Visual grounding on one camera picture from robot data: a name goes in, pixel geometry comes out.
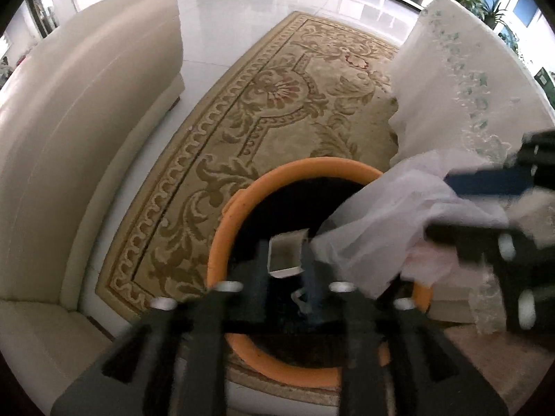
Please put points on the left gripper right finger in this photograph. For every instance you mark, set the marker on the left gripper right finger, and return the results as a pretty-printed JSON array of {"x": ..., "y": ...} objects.
[{"x": 395, "y": 360}]

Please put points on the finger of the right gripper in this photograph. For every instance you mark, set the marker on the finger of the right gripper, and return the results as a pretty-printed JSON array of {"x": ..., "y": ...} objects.
[
  {"x": 473, "y": 243},
  {"x": 490, "y": 182}
]

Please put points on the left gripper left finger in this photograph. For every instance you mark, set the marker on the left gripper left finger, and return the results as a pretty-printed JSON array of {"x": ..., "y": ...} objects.
[{"x": 172, "y": 361}]

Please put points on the clear plastic bag red contents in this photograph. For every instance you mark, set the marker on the clear plastic bag red contents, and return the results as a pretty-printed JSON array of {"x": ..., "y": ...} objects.
[{"x": 378, "y": 234}]

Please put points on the orange trash bin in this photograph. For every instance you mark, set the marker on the orange trash bin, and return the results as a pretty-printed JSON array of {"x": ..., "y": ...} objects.
[{"x": 241, "y": 205}]

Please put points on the green white box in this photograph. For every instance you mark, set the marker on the green white box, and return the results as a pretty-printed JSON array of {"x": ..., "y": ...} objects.
[{"x": 544, "y": 80}]

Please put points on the teal quilted tablecloth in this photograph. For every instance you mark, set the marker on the teal quilted tablecloth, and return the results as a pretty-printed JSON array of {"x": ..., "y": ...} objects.
[{"x": 462, "y": 93}]

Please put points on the beige patterned rug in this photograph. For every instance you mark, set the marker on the beige patterned rug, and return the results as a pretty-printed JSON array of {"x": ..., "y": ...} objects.
[{"x": 311, "y": 87}]

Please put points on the cream leather sofa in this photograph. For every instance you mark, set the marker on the cream leather sofa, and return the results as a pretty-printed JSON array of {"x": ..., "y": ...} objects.
[{"x": 74, "y": 115}]

